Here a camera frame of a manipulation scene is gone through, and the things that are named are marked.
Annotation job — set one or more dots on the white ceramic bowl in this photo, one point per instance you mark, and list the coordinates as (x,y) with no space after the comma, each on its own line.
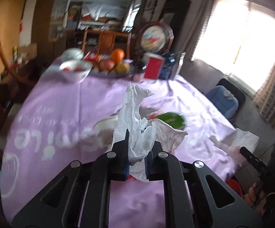
(75,71)

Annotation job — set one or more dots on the wooden chair far side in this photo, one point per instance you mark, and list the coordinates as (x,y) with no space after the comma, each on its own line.
(106,40)

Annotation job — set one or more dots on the red box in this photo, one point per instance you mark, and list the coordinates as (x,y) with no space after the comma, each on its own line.
(154,64)

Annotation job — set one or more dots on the right hand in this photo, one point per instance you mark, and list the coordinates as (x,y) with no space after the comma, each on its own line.
(250,199)

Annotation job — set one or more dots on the blue fish oil bottle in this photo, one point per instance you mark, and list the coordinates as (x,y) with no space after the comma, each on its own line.
(167,66)

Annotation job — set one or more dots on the red apple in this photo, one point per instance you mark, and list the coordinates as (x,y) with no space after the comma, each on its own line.
(106,65)

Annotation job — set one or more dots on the round framed fruit picture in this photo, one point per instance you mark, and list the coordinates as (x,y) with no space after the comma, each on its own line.
(154,37)

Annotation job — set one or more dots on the green white packet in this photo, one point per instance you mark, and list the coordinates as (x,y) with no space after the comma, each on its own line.
(175,120)

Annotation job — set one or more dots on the silver metal bottle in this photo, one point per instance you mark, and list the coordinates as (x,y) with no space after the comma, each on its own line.
(179,60)

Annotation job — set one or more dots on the white tissue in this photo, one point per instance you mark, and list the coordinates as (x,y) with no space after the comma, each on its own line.
(143,133)

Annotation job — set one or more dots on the dark supplement jar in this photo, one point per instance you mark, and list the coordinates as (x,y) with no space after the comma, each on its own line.
(139,71)

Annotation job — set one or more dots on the purple tablecloth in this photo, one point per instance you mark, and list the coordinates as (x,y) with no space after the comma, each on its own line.
(54,127)

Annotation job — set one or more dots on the wooden armchair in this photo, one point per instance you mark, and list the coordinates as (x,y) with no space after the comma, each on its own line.
(25,75)

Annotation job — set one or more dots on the blue fruit plate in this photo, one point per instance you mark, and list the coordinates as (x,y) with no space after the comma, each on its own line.
(112,74)

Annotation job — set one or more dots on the red plastic trash basket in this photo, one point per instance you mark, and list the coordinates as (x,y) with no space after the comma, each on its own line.
(235,186)

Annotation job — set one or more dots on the white lidded pot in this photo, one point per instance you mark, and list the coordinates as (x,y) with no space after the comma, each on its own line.
(72,54)

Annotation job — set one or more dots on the white paper bag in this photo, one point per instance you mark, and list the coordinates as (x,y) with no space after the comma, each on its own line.
(232,143)

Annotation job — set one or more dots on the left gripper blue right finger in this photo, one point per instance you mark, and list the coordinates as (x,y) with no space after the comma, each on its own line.
(152,171)

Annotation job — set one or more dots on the cardboard box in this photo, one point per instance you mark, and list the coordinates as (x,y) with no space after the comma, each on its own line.
(28,51)

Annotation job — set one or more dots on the orange fruit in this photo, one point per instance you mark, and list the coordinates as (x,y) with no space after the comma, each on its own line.
(117,55)

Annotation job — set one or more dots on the wooden glass cabinet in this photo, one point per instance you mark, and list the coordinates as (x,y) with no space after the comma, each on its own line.
(48,28)

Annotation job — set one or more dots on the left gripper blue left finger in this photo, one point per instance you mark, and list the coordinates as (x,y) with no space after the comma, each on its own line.
(120,163)

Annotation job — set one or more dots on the blue cushioned chair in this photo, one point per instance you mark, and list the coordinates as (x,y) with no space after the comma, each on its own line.
(227,98)

